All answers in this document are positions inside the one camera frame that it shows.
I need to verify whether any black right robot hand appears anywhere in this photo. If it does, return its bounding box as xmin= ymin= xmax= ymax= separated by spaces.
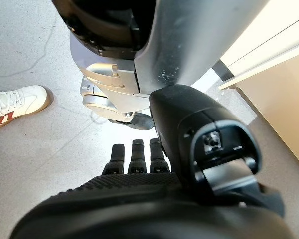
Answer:
xmin=9 ymin=84 xmax=297 ymax=239

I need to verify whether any white counter cabinet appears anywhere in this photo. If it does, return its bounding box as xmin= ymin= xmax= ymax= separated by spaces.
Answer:
xmin=218 ymin=0 xmax=299 ymax=173

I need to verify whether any white red sneaker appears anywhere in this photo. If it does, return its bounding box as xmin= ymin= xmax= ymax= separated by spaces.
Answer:
xmin=0 ymin=85 xmax=54 ymax=130

